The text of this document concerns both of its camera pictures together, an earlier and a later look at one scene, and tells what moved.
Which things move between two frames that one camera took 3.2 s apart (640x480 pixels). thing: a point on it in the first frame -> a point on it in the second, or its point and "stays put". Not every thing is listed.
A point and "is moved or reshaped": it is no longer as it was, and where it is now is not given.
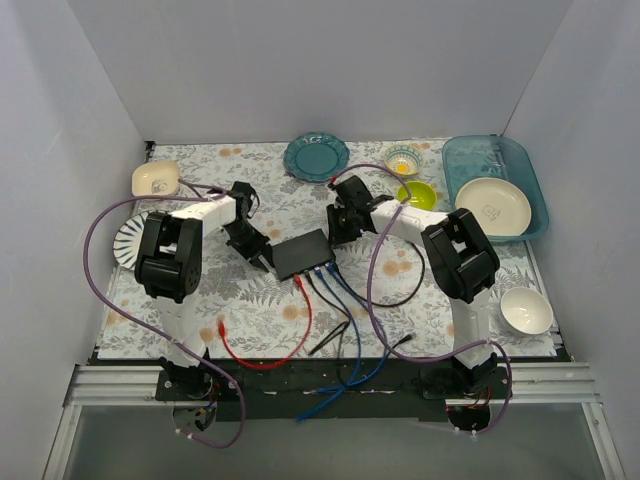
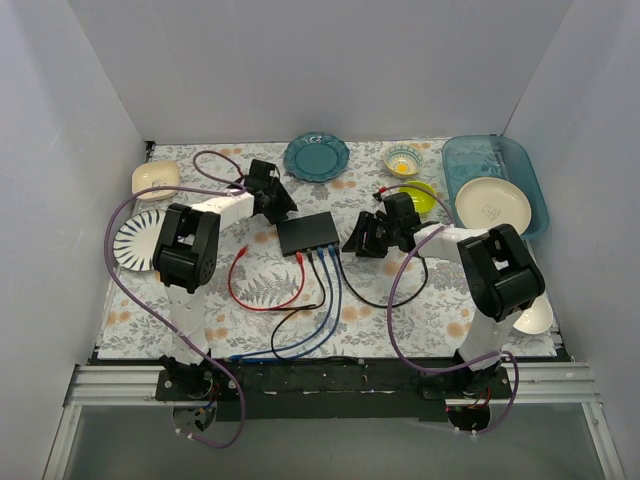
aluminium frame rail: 529,386 stays put
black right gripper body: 337,228 -> 370,235
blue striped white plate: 129,240 stays put
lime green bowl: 423,195 stays put
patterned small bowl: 403,159 stays put
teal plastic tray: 467,158 stays put
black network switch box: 301,254 is moved or reshaped
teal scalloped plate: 315,157 stays put
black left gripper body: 251,245 -> 279,201
